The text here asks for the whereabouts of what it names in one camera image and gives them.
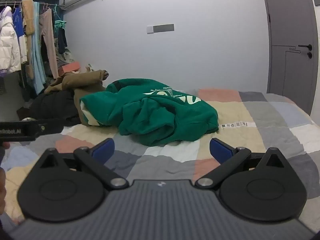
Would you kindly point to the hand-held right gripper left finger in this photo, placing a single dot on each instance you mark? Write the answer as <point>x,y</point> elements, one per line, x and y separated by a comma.
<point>105,148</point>

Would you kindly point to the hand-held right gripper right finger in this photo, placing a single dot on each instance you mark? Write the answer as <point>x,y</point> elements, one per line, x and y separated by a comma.
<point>218,150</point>

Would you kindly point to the green hoodie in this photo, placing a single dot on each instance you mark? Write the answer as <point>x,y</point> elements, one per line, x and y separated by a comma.
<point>155,115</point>

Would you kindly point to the teal clothes hangers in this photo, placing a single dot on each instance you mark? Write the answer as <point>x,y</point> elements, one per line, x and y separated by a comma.
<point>60,23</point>

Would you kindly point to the person's left hand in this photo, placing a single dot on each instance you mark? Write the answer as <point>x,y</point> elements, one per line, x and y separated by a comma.
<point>2,190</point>

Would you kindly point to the black garment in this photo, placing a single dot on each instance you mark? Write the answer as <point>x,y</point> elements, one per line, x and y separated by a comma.
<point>55,105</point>

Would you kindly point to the checked bedspread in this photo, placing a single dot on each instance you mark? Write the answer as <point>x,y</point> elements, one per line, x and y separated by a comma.
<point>262,115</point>

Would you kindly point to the brown garment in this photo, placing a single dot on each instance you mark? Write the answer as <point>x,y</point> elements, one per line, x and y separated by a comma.
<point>80,82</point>

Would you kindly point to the pink box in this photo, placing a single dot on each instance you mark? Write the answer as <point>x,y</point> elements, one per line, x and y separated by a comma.
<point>71,67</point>

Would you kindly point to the grey-green crumpled cloth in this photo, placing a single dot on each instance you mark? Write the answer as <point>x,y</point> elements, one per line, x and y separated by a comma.
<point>65,57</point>

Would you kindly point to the white puffer jacket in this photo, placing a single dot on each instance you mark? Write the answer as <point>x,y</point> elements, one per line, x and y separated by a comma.
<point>8,42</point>

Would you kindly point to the dark hanging garment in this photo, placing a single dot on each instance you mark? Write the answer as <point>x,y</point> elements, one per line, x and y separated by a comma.
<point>62,40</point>

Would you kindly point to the beige pink hanging pants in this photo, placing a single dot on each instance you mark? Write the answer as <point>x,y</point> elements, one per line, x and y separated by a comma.
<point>48,35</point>

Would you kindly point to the tan hanging garment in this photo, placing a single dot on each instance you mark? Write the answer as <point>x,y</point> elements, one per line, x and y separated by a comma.
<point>28,17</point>

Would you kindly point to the black door lock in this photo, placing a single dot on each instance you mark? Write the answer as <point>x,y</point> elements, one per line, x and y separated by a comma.
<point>309,55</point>

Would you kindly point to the grey door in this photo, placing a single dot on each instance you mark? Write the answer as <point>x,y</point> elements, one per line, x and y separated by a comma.
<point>287,30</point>

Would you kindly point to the white wall panel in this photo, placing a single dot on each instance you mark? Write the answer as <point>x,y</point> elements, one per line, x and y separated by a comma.
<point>150,29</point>

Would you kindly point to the long grey wall panel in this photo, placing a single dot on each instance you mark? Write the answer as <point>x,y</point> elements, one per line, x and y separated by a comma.
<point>163,28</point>

